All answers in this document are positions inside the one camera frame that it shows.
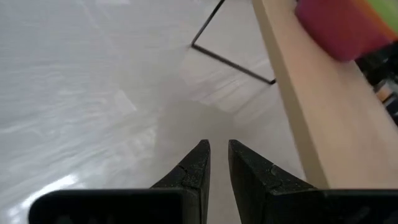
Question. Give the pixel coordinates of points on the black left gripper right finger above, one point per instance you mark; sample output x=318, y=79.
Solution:
x=255, y=177

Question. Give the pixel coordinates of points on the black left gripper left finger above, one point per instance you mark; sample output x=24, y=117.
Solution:
x=192, y=174

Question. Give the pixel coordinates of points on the red bowl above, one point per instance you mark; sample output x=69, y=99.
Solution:
x=335, y=28

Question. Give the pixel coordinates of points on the green bowl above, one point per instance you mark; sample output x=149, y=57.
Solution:
x=388, y=9

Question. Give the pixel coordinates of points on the wooden shelf with black legs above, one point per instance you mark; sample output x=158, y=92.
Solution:
x=335, y=124

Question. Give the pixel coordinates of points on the black metal shelf leg frame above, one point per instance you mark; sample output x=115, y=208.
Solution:
x=230, y=63

